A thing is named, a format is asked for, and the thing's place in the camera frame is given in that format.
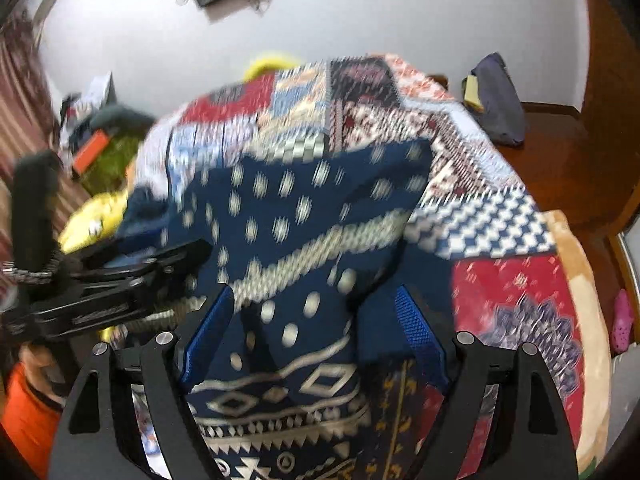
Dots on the navy patterned hooded garment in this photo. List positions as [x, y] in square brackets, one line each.
[313, 378]

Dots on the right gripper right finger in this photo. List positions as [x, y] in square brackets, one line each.
[529, 436]

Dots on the clutter pile in corner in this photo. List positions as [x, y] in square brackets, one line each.
[78, 107]

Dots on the striped red curtain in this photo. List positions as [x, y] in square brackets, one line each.
[28, 122]

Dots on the pink croc shoe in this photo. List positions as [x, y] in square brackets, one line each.
[622, 324]

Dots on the orange box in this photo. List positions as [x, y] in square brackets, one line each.
[90, 151]

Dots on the dark grey cushion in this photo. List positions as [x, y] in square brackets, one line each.
[116, 117]

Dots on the dark backpack on floor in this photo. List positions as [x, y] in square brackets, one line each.
[489, 95]

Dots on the green patterned bag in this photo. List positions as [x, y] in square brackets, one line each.
[108, 172]

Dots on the brown wooden door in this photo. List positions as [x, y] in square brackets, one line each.
[610, 113]

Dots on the yellow printed garment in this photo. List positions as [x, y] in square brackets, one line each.
[96, 219]

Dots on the orange sleeved left forearm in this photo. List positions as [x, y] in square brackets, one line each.
[30, 420]

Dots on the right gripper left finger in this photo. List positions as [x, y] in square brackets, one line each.
[98, 436]

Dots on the beige fleece blanket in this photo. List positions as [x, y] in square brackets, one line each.
[595, 343]

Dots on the person's left hand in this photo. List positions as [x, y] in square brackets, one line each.
[39, 364]

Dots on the patchwork patterned bedspread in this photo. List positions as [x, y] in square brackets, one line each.
[327, 108]

